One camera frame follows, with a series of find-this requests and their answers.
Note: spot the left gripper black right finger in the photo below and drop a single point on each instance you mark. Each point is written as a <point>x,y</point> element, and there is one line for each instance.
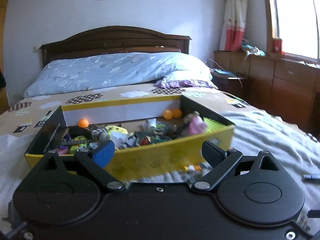
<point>221,161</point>

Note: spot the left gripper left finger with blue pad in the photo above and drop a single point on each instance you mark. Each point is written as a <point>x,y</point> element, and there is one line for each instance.
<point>92,164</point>

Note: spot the yellow green plush toy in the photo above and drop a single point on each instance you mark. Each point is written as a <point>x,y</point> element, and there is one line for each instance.
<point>114,128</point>

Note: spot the orange ping pong ball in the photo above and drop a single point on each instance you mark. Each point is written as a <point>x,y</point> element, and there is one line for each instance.
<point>168,114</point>
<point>176,113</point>
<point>83,123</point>

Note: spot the pink toy figure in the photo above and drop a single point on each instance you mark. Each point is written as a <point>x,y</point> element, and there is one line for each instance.
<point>196,126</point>

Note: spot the yellow cardboard box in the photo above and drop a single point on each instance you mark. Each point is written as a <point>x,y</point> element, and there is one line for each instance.
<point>142,161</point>

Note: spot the dark bedside table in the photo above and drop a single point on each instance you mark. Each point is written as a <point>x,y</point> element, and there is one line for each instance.
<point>235,84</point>

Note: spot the purple ruffled pillow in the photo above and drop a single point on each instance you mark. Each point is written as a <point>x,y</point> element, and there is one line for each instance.
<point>186,78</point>

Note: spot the wooden sideboard cabinet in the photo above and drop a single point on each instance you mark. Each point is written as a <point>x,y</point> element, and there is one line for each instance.
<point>282,87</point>

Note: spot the dark wooden headboard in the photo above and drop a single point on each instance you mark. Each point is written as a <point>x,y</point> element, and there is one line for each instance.
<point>113,39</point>

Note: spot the red cup on sill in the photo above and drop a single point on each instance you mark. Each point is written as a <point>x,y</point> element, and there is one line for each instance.
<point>277,45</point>

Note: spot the red white curtain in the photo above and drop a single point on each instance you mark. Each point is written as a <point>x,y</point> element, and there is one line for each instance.
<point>234,24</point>

